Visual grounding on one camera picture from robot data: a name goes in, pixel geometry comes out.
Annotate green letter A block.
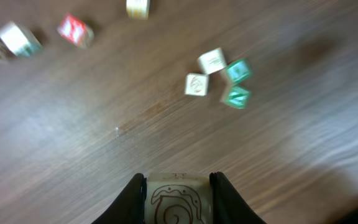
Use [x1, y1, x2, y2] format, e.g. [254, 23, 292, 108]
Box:
[221, 58, 253, 85]

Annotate yellow edged picture block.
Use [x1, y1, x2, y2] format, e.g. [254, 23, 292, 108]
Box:
[126, 0, 150, 19]

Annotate red letter Y block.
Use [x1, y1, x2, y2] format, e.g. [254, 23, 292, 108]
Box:
[57, 14, 94, 49]

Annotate blue edged picture block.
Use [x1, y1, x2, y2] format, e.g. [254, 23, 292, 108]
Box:
[185, 73, 209, 96]

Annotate plain wooden picture block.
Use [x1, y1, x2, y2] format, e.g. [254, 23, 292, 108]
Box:
[144, 173, 213, 224]

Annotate red edged wooden block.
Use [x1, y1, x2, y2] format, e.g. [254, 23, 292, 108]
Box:
[197, 48, 227, 75]

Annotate green letter N block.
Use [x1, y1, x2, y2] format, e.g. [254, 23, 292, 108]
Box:
[220, 85, 250, 109]

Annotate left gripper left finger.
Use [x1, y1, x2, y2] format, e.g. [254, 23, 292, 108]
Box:
[92, 173, 147, 224]

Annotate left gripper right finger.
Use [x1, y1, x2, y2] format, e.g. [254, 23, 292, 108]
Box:
[209, 172, 266, 224]

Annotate green edged small block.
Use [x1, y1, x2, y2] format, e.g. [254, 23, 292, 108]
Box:
[0, 21, 42, 57]

